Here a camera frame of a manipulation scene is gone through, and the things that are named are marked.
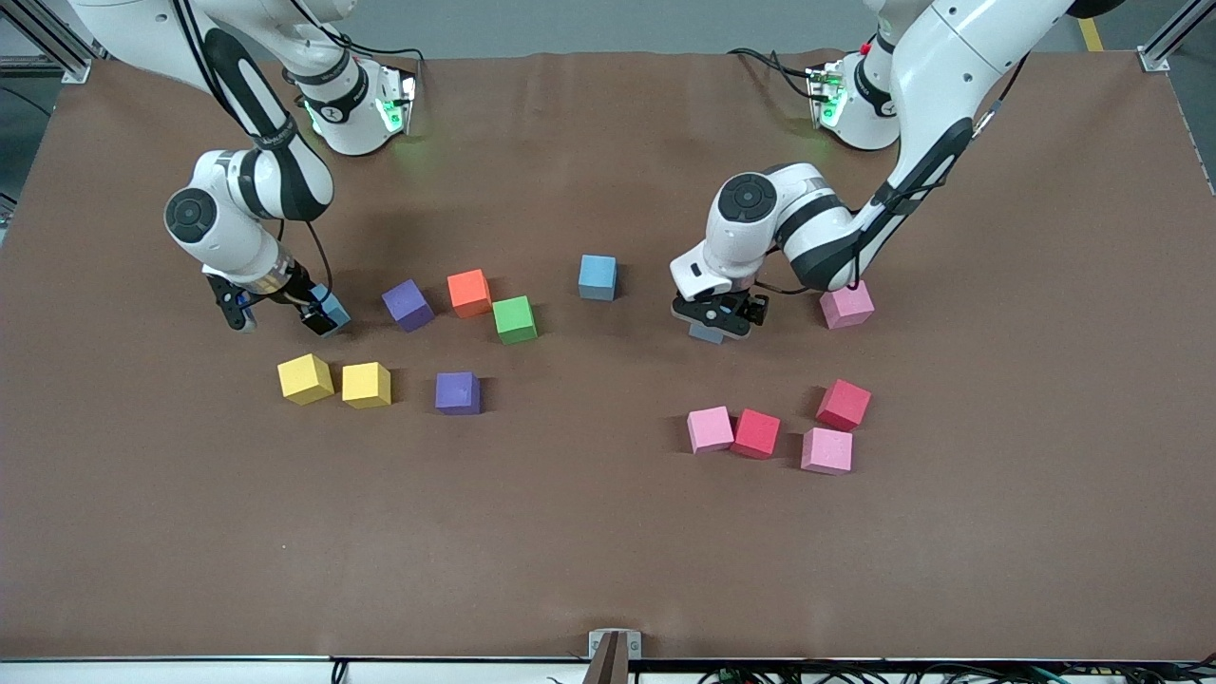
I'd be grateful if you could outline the red foam cube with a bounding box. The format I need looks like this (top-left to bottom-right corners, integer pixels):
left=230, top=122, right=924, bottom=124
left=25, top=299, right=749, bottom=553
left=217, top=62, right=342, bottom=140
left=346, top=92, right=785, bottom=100
left=731, top=408, right=782, bottom=461
left=815, top=378, right=872, bottom=432

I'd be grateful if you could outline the green foam cube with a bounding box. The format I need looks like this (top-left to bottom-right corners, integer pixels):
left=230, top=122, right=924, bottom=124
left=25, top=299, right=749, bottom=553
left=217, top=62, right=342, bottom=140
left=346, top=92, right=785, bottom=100
left=492, top=295, right=539, bottom=345

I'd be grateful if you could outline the yellow foam cube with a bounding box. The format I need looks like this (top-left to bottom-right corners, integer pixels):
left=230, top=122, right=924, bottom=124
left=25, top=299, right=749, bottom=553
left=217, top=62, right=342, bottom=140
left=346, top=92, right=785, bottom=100
left=277, top=353, right=335, bottom=407
left=341, top=361, right=392, bottom=410

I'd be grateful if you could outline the purple foam cube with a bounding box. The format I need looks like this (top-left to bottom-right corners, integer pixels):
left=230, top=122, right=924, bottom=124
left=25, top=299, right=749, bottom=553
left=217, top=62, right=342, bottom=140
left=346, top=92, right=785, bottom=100
left=435, top=371, right=483, bottom=416
left=381, top=278, right=436, bottom=333

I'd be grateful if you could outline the orange foam cube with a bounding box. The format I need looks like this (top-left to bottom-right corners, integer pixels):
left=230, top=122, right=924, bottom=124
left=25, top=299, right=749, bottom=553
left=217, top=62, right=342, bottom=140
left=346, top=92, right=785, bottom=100
left=446, top=269, right=493, bottom=319

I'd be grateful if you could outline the light pink dimpled foam cube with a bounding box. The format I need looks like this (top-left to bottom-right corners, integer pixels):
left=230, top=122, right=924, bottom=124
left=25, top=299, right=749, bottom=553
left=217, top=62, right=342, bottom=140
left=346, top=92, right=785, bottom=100
left=800, top=427, right=854, bottom=476

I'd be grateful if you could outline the brown table mat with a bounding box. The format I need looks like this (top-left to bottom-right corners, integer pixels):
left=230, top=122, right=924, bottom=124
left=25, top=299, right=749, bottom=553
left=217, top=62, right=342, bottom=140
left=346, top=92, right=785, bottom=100
left=0, top=49, right=1216, bottom=661

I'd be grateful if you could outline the aluminium frame post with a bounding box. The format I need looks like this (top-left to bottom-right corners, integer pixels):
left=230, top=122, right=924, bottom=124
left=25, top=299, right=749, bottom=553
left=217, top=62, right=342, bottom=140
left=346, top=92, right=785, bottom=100
left=1138, top=0, right=1216, bottom=73
left=0, top=0, right=93, bottom=85

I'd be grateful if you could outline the gray metal mounting bracket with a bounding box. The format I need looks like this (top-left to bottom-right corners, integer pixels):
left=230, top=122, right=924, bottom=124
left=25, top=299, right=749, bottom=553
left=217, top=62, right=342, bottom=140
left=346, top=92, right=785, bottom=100
left=588, top=629, right=643, bottom=660

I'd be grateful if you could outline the brown camera pole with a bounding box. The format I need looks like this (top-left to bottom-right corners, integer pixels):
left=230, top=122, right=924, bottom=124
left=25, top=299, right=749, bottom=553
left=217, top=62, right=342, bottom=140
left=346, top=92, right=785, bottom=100
left=581, top=633, right=632, bottom=684

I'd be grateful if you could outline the white table edge rail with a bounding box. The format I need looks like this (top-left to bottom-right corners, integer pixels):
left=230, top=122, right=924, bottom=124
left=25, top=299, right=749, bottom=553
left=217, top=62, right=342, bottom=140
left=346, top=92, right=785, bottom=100
left=0, top=655, right=1216, bottom=684

